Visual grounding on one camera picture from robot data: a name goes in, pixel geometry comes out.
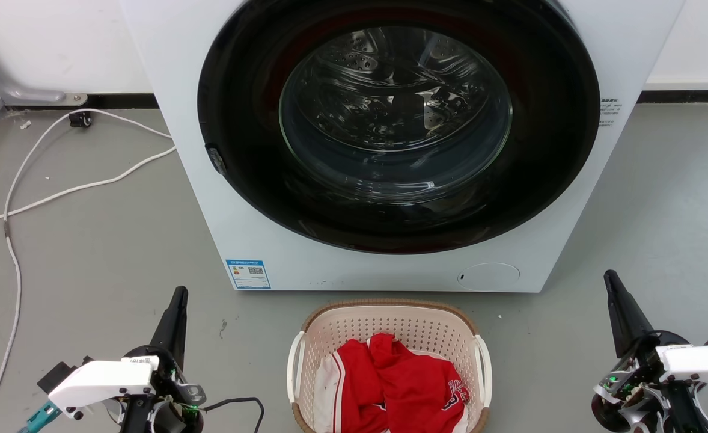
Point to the red and white garment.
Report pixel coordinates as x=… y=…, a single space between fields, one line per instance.
x=348 y=385

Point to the blue white energy label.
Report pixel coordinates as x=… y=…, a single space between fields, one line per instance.
x=247 y=273

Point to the black round washer door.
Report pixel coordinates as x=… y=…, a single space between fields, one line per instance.
x=246 y=120

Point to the white front-load washing machine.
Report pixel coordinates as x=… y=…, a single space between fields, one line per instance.
x=180 y=72

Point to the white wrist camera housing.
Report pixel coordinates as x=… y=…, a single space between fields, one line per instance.
x=101 y=382
x=702 y=361

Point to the beige plastic laundry basket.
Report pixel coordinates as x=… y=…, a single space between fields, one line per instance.
x=390 y=319

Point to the grey washer door latch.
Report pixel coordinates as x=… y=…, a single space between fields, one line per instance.
x=216 y=160

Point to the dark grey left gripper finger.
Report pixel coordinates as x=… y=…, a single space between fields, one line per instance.
x=173 y=325

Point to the small printed text sticker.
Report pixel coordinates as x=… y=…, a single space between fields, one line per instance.
x=610 y=112

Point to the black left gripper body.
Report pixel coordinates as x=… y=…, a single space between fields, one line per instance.
x=170 y=385

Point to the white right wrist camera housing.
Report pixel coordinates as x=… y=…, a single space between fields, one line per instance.
x=702 y=361

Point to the red jersey with print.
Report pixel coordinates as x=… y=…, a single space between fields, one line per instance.
x=417 y=385

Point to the round white filter cover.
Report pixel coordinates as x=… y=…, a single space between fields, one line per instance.
x=489 y=276

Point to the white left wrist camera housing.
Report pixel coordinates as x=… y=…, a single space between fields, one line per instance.
x=101 y=382

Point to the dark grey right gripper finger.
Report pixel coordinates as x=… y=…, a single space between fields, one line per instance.
x=625 y=319

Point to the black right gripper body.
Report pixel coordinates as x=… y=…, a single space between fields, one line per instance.
x=636 y=385

